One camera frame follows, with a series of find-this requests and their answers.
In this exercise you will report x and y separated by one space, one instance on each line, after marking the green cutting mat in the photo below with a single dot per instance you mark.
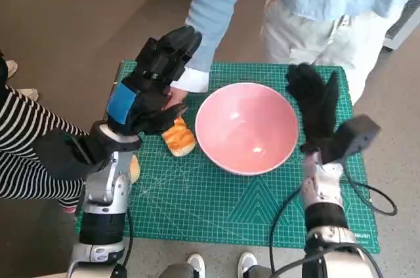
210 206

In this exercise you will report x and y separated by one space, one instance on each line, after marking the white robot foot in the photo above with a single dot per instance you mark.
197 263
247 262

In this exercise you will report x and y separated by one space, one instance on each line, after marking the white robot right foot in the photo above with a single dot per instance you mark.
247 262

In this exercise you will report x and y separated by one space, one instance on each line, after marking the white robot left foot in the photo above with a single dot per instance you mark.
197 263

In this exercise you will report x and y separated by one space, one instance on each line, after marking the long orange toy bread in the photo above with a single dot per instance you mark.
178 140

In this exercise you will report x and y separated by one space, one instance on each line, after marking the large white grille appliance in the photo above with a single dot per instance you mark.
403 25

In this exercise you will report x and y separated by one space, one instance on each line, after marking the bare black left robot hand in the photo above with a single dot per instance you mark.
151 74

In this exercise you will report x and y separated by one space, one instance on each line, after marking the person's hand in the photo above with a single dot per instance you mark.
177 97

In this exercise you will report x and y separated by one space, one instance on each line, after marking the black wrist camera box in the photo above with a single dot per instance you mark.
72 153
354 137

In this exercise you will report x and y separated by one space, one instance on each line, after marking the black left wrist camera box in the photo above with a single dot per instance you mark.
72 153

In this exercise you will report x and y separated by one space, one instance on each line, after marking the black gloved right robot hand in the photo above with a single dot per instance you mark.
315 107

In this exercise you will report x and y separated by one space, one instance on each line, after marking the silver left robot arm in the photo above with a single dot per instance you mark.
105 186

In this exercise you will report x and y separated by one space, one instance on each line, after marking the round pale toy bread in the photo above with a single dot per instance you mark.
135 170

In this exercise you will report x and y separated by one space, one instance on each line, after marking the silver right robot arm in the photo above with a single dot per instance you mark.
325 199

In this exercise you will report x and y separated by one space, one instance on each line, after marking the pink bowl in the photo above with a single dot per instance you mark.
246 127

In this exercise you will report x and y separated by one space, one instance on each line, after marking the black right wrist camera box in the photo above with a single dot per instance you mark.
354 137

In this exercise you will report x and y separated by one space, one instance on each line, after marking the person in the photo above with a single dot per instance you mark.
311 2
26 147

